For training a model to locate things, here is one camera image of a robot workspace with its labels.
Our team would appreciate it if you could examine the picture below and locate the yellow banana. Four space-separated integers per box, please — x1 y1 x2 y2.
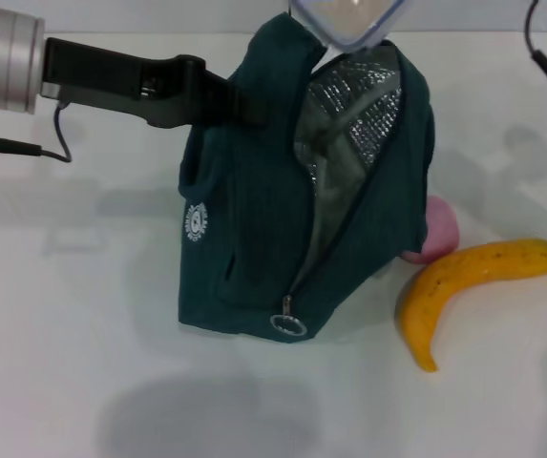
398 237 547 374

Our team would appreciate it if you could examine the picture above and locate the clear container with blue rim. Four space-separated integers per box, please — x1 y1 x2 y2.
287 0 407 53

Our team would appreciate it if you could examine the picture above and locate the dark teal insulated bag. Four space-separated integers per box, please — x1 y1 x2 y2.
177 11 439 344

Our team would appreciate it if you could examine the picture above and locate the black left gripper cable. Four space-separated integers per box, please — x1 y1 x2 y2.
0 98 74 166

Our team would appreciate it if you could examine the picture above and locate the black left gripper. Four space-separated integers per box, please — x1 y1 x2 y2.
41 36 275 130

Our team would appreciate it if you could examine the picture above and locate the pink toy peach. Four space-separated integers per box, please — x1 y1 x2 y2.
404 196 460 264

